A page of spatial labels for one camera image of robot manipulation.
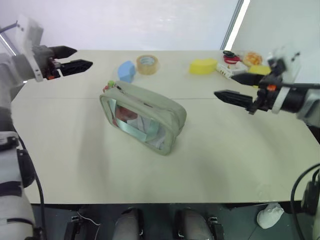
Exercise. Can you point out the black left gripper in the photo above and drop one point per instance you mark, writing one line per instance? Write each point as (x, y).
(45, 58)

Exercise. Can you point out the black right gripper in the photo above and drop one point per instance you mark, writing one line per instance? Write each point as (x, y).
(266, 96)

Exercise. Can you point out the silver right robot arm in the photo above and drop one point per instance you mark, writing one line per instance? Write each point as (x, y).
(310, 100)

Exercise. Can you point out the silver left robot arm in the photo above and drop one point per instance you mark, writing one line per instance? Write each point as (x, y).
(7, 75)

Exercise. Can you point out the green clear pouch bag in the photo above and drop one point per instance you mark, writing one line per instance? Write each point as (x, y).
(160, 107)

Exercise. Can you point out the small white block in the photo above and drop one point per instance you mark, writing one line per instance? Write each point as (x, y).
(240, 65)

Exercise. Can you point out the white rectangular box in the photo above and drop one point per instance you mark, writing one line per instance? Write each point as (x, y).
(225, 70)

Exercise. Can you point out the small yellow sponge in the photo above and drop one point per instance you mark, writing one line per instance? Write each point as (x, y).
(260, 70)

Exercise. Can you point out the orange white round item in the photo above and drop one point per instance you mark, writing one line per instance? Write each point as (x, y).
(252, 58)

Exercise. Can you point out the large yellow sponge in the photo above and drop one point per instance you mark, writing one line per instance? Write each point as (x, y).
(201, 66)

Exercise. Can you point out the green red zipper pull charm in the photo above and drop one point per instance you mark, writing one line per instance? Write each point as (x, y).
(110, 84)

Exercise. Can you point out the blue sponge block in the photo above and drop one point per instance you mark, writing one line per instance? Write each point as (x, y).
(126, 70)

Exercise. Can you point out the bright vertical window strip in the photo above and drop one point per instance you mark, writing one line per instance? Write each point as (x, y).
(236, 22)

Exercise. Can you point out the brown packing tape roll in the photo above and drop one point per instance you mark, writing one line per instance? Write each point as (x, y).
(147, 65)

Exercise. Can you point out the crumpled white cloth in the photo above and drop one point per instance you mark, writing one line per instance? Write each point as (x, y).
(270, 216)

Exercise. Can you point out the dark rounded robot leg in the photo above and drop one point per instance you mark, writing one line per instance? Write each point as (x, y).
(128, 225)
(192, 225)

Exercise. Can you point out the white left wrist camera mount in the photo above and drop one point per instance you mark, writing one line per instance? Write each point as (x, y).
(27, 32)

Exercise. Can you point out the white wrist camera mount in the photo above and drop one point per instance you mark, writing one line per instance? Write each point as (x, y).
(27, 32)
(287, 62)

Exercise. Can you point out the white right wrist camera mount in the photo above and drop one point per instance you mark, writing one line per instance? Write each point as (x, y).
(287, 62)

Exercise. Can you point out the black foot bracket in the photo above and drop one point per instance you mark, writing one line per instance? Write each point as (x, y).
(216, 228)
(72, 228)

